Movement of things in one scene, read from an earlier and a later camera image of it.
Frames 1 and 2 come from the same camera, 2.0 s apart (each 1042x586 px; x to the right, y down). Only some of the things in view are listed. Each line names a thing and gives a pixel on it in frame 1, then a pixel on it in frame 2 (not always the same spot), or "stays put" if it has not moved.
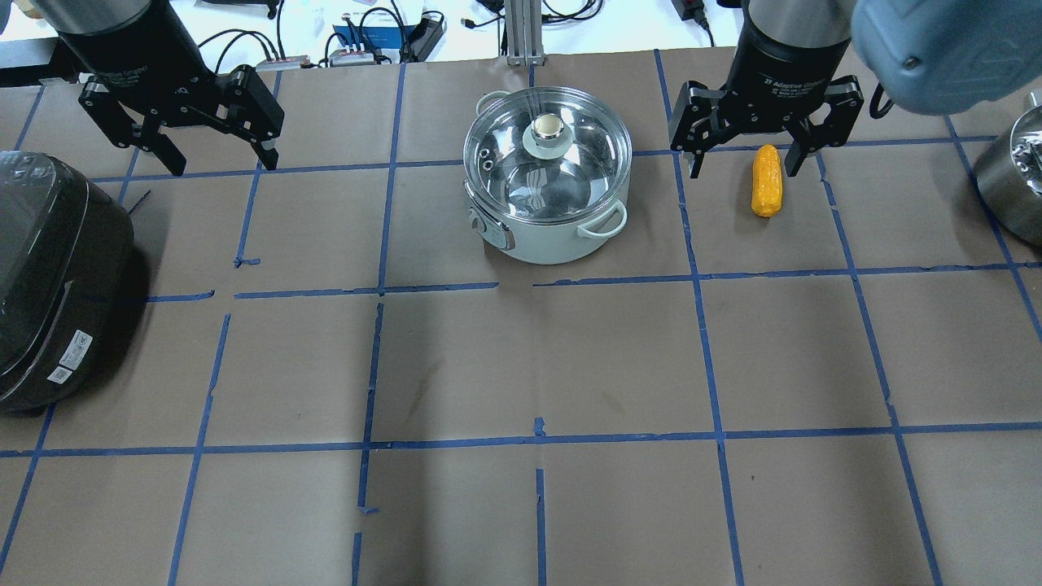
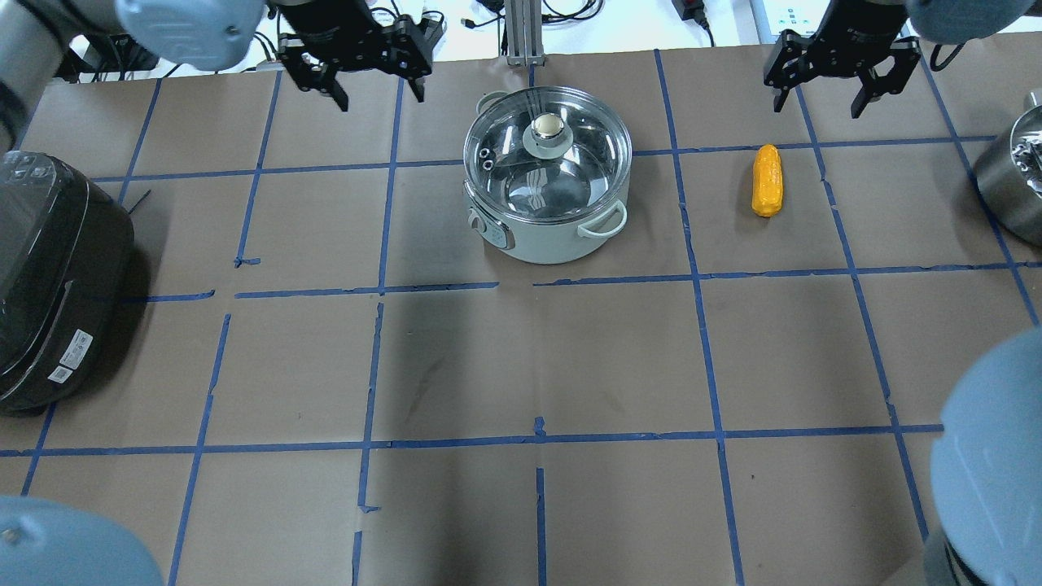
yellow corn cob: (767, 181) stays put
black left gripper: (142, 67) -> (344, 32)
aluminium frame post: (523, 32) stays put
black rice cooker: (66, 262) stays put
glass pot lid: (547, 154) stays put
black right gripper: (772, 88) -> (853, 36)
